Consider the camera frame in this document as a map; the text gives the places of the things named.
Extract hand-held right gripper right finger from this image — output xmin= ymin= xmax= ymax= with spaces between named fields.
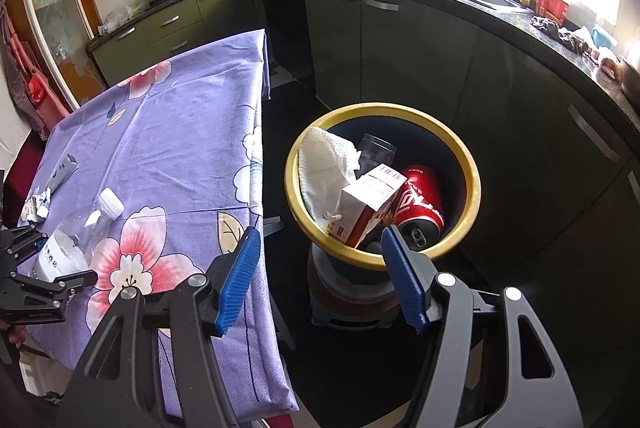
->
xmin=381 ymin=225 xmax=585 ymax=428

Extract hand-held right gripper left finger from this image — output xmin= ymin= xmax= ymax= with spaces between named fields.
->
xmin=55 ymin=225 xmax=262 ymax=428

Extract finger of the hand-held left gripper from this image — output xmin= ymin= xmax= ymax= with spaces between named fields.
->
xmin=0 ymin=225 xmax=51 ymax=266
xmin=0 ymin=268 xmax=99 ymax=324

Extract clear plastic bottle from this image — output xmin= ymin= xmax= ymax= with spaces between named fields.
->
xmin=31 ymin=188 xmax=126 ymax=284

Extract red soda can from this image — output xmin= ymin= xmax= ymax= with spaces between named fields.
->
xmin=387 ymin=164 xmax=447 ymax=249

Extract cardboard box with barcode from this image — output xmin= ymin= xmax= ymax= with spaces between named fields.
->
xmin=327 ymin=163 xmax=408 ymax=250

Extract yellow-rimmed trash bin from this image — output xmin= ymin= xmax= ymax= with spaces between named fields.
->
xmin=284 ymin=102 xmax=482 ymax=286

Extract clear plastic cup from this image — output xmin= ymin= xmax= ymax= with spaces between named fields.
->
xmin=357 ymin=133 xmax=398 ymax=171

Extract white paper towel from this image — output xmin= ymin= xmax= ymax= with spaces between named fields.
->
xmin=297 ymin=125 xmax=362 ymax=226

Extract crumpled snack wrapper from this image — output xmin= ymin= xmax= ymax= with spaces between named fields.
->
xmin=22 ymin=189 xmax=53 ymax=223

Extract stacked round basins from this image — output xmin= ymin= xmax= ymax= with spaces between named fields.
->
xmin=306 ymin=243 xmax=401 ymax=311

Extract grey plastic stool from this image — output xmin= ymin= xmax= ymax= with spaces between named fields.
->
xmin=309 ymin=291 xmax=407 ymax=334

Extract long white sachet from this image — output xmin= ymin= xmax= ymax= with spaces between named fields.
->
xmin=50 ymin=155 xmax=78 ymax=189

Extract red checked cloth bag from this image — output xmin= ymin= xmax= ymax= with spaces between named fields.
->
xmin=0 ymin=3 xmax=71 ymax=141

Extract purple floral tablecloth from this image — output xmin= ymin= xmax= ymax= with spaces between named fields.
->
xmin=17 ymin=28 xmax=301 ymax=419

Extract dark green sink cabinet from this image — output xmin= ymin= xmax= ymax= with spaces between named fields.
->
xmin=250 ymin=0 xmax=640 ymax=309

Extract glass panel door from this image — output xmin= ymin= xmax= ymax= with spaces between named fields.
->
xmin=17 ymin=0 xmax=106 ymax=109

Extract clear plastic bag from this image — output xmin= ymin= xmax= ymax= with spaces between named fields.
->
xmin=97 ymin=3 xmax=146 ymax=34

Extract green drawer cabinet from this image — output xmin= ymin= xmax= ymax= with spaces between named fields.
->
xmin=90 ymin=0 xmax=266 ymax=86

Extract black kitchen countertop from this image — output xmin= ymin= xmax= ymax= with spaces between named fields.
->
xmin=87 ymin=0 xmax=640 ymax=129

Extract dark cloth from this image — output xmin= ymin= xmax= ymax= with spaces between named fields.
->
xmin=530 ymin=14 xmax=596 ymax=52

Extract red plastic basket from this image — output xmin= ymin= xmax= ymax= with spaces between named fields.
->
xmin=534 ymin=0 xmax=571 ymax=24

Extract teal plastic container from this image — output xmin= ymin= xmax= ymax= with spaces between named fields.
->
xmin=592 ymin=24 xmax=618 ymax=49

